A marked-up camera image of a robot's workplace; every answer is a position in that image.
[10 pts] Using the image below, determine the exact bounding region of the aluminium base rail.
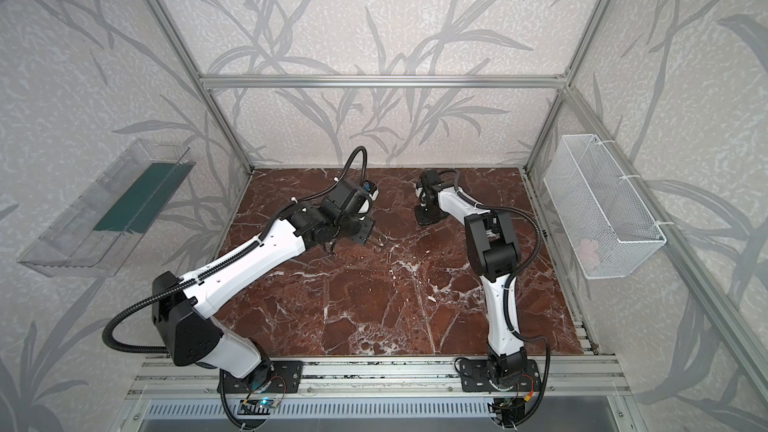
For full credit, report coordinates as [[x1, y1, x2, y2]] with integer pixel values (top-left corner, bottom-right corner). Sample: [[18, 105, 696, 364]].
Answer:
[[113, 355, 643, 431]]

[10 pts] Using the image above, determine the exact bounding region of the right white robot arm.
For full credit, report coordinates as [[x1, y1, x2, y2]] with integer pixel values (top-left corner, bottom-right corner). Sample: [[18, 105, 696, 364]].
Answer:
[[415, 169, 527, 390]]

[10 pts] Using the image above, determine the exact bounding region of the clear plastic wall bin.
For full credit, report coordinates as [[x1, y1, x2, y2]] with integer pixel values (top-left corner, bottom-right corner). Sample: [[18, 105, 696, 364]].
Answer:
[[18, 139, 195, 278]]

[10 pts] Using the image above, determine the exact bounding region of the white wire mesh basket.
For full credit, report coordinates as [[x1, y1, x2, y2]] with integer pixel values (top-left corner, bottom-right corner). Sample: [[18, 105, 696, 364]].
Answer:
[[544, 134, 667, 280]]

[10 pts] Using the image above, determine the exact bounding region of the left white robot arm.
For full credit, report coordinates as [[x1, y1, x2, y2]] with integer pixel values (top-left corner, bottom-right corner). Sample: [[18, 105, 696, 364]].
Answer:
[[152, 180, 378, 385]]

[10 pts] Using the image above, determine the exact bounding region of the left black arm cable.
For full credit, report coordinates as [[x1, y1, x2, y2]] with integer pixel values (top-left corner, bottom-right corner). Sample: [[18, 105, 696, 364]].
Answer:
[[101, 145, 369, 355]]

